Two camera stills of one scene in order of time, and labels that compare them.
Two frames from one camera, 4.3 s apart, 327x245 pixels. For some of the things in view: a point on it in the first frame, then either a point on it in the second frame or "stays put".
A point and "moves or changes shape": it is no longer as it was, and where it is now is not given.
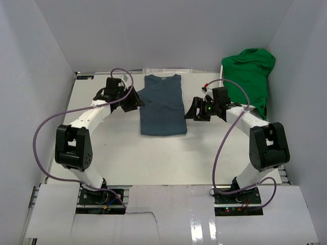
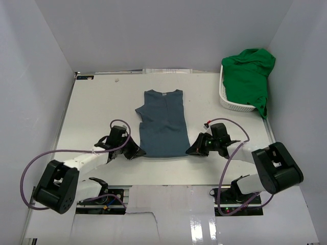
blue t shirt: (162, 113) moves or changes shape
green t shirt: (249, 68) stays put
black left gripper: (135, 101) → (135, 150)
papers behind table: (167, 71) stays put
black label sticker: (85, 77) stays put
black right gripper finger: (198, 110) → (197, 146)
